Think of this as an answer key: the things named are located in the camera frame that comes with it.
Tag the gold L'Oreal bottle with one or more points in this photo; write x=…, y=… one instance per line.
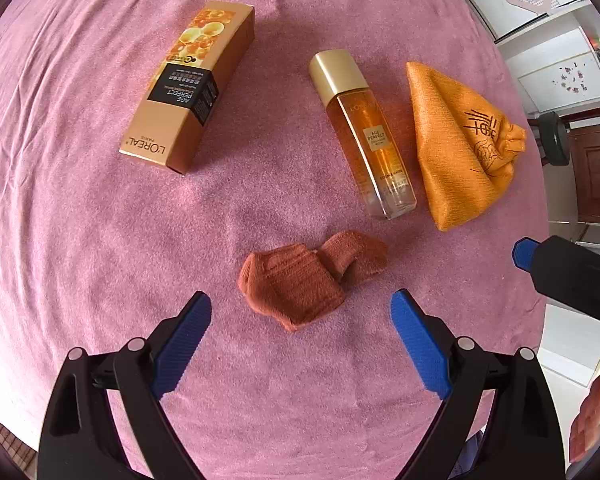
x=364, y=134

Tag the person's right hand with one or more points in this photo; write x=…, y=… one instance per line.
x=585, y=429

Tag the gold L'Oreal box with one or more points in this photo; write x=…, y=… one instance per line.
x=168, y=125

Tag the dark green round stool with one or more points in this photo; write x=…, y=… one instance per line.
x=552, y=139

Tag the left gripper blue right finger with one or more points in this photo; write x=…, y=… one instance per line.
x=426, y=339

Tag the rust orange sock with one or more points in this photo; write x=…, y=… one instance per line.
x=297, y=285

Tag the pink bed sheet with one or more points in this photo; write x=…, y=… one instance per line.
x=97, y=247

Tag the blue finger of the seen right gripper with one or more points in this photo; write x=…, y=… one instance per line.
x=523, y=253

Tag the orange drawstring pouch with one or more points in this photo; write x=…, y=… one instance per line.
x=466, y=147

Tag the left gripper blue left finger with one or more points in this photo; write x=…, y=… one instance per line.
x=174, y=342

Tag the white sliding wardrobe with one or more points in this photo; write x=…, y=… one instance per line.
x=551, y=48

